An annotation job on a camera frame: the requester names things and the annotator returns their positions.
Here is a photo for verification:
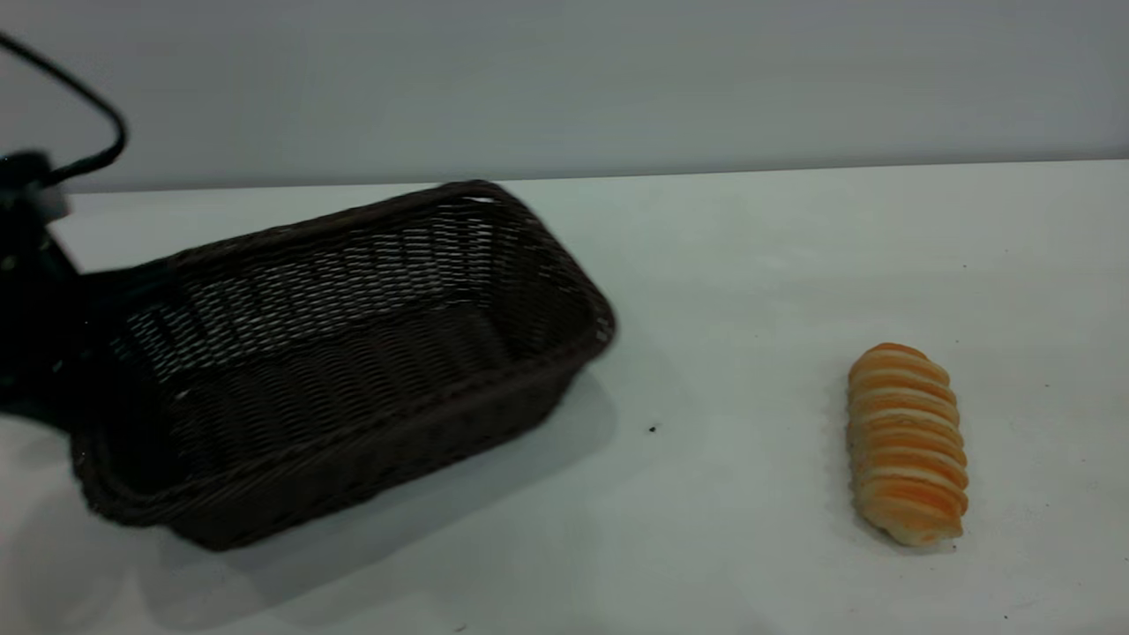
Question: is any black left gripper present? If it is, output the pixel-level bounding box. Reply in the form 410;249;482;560
0;153;93;435

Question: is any dark brown wicker basket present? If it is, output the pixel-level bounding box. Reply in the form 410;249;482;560
71;179;617;553

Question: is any orange striped bread roll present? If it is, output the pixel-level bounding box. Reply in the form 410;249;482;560
845;342;970;548

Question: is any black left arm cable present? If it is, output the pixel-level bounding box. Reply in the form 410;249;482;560
0;31;130;188

